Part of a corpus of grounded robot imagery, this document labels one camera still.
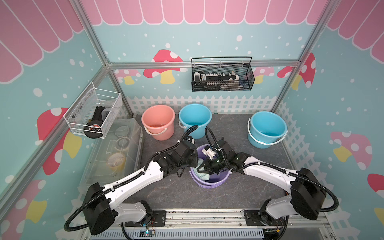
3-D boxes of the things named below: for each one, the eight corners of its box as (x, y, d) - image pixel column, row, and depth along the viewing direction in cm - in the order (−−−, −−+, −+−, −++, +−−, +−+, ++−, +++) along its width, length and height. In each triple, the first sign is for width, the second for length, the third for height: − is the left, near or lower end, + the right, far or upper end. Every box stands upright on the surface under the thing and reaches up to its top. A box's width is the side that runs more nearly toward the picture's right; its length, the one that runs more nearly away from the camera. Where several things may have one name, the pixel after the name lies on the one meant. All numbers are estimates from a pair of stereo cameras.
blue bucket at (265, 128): (246, 152, 101) (254, 136, 86) (240, 128, 114) (247, 111, 99) (278, 152, 101) (292, 136, 86) (269, 128, 114) (279, 111, 99)
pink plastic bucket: (145, 145, 104) (137, 129, 90) (151, 121, 118) (145, 104, 104) (175, 145, 104) (172, 129, 90) (178, 121, 118) (175, 104, 104)
